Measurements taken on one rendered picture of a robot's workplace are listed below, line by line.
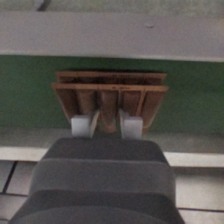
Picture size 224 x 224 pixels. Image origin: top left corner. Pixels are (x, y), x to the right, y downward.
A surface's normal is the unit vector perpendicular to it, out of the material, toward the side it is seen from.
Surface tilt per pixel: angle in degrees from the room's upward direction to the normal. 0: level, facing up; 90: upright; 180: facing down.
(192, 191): 90
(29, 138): 90
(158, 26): 90
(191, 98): 2
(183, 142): 90
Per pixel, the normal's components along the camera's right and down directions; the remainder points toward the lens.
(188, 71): -0.03, 0.83
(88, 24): 0.02, -0.55
